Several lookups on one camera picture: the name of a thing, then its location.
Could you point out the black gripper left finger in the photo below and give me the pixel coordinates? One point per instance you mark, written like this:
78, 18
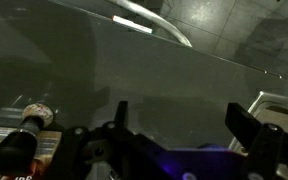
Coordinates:
122, 115

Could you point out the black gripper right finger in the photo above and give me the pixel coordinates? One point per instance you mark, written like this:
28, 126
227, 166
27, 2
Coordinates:
242, 120

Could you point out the items behind toaster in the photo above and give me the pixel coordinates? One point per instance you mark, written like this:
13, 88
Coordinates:
47, 140

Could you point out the white label sticker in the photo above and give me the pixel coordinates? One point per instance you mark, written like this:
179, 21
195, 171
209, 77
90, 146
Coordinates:
132, 24

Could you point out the black pepper grinder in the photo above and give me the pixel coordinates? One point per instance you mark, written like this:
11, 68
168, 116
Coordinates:
14, 150

